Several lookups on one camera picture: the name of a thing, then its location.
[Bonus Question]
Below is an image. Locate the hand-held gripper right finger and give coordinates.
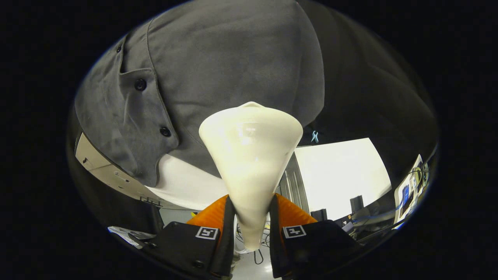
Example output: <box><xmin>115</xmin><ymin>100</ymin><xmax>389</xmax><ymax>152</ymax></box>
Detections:
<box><xmin>269</xmin><ymin>193</ymin><xmax>360</xmax><ymax>279</ymax></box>

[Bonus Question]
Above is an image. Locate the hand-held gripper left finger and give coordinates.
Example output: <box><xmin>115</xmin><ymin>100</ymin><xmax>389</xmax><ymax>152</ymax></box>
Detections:
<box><xmin>146</xmin><ymin>194</ymin><xmax>236</xmax><ymax>279</ymax></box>

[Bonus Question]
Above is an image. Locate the white garment steamer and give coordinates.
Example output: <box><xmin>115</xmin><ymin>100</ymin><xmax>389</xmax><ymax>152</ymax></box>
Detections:
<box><xmin>199</xmin><ymin>101</ymin><xmax>303</xmax><ymax>253</ymax></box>

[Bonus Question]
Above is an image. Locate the grey button shirt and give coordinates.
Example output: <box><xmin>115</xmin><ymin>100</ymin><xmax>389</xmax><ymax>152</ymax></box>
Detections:
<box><xmin>74</xmin><ymin>0</ymin><xmax>325</xmax><ymax>188</ymax></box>

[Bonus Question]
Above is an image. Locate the white mannequin form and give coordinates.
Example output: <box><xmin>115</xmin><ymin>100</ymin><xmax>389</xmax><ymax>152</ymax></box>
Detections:
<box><xmin>146</xmin><ymin>154</ymin><xmax>230</xmax><ymax>211</ymax></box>

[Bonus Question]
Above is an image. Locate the white patterned sheet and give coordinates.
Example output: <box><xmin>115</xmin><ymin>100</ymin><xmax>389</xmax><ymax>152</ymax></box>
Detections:
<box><xmin>108</xmin><ymin>226</ymin><xmax>156</xmax><ymax>249</ymax></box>

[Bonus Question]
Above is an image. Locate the white device with blue screen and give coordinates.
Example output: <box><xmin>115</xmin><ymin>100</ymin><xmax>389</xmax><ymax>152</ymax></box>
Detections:
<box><xmin>394</xmin><ymin>154</ymin><xmax>430</xmax><ymax>226</ymax></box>

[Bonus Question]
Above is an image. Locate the grey drawer cabinet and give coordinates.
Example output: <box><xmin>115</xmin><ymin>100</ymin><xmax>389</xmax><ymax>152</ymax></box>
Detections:
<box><xmin>75</xmin><ymin>132</ymin><xmax>172</xmax><ymax>210</ymax></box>

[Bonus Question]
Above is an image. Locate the grey metal frame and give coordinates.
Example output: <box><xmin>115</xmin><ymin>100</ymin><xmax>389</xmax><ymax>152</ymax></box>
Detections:
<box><xmin>275</xmin><ymin>152</ymin><xmax>310</xmax><ymax>215</ymax></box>

